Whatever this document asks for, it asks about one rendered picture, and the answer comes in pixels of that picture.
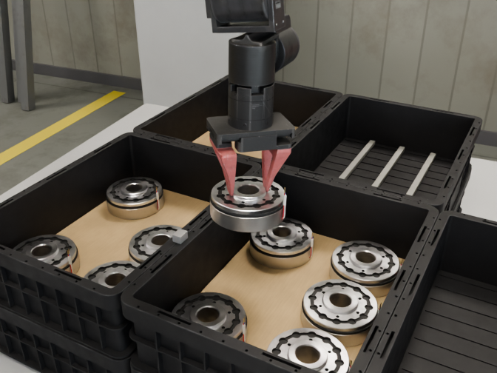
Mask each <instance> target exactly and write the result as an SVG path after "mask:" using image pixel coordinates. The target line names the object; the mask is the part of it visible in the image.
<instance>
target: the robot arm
mask: <svg viewBox="0 0 497 373"><path fill-rule="evenodd" d="M205 3H206V16H207V18H208V19H211V20H212V32H213V33H244V34H242V35H241V36H238V37H234V38H230V39H229V98H228V115H226V116H216V117H208V118H207V119H206V128H207V129H208V131H209V132H210V133H209V140H210V142H211V144H212V147H213V149H214V151H215V153H216V156H217V158H218V160H219V162H220V165H221V167H222V169H223V174H224V177H225V180H226V186H227V190H228V192H229V194H230V196H233V194H234V182H235V173H236V164H237V154H236V152H235V151H234V150H233V148H232V146H231V142H232V141H234V147H235V149H236V150H237V151H238V152H255V151H262V173H263V186H264V187H265V188H266V192H268V191H269V189H270V187H271V185H272V182H273V180H274V178H275V176H276V174H277V173H278V171H279V170H280V168H281V166H282V165H283V164H284V163H285V161H286V159H287V158H288V156H289V155H290V154H291V142H290V141H289V140H288V139H287V138H286V137H288V136H290V137H291V138H294V135H295V126H294V125H293V124H291V123H290V122H289V121H288V120H287V119H286V118H285V117H284V116H283V115H282V114H281V113H280V112H273V107H274V75H275V73H276V72H277V71H279V70H281V69H282V68H284V67H285V66H286V65H287V64H289V63H291V62H292V61H293V60H294V59H295V58H296V57H297V55H298V52H299V50H300V40H299V37H298V35H297V33H296V32H295V30H294V29H293V28H292V27H291V18H290V15H286V14H285V10H284V0H205Z"/></svg>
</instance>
